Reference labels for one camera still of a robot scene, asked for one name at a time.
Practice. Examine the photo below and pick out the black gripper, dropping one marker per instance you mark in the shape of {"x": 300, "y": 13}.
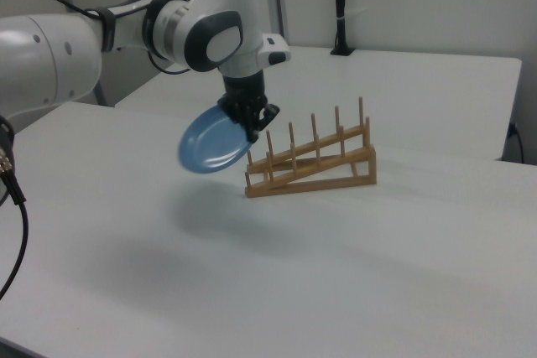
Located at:
{"x": 245, "y": 89}

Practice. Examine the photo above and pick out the blue plate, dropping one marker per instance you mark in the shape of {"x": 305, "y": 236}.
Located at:
{"x": 212, "y": 146}

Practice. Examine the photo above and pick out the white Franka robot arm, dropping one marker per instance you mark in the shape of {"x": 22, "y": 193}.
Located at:
{"x": 50, "y": 60}

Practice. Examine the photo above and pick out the wooden plate rack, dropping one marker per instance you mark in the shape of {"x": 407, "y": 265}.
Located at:
{"x": 310, "y": 182}

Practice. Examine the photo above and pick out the black camera stand pole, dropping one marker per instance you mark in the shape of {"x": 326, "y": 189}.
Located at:
{"x": 340, "y": 1}

